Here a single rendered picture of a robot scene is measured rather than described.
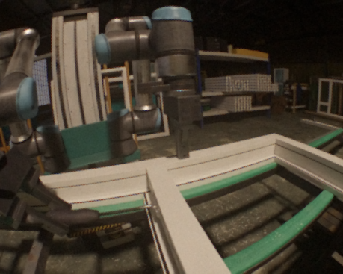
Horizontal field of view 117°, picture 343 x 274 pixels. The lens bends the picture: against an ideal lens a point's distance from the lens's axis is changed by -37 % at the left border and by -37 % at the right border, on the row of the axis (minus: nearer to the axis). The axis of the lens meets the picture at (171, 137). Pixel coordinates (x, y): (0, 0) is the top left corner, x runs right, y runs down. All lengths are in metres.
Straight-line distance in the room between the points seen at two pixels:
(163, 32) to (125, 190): 0.36
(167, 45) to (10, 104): 0.34
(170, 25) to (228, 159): 0.36
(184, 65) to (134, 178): 0.27
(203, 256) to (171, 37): 0.36
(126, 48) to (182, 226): 0.41
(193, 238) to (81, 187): 0.29
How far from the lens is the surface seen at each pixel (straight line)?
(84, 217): 0.30
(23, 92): 0.38
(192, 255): 0.20
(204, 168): 0.44
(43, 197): 0.33
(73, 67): 1.27
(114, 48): 0.46
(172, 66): 0.34
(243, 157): 0.50
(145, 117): 1.03
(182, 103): 0.32
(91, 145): 1.21
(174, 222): 0.24
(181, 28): 0.37
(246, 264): 0.28
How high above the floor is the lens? 1.11
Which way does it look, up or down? 17 degrees down
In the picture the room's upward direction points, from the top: 5 degrees counter-clockwise
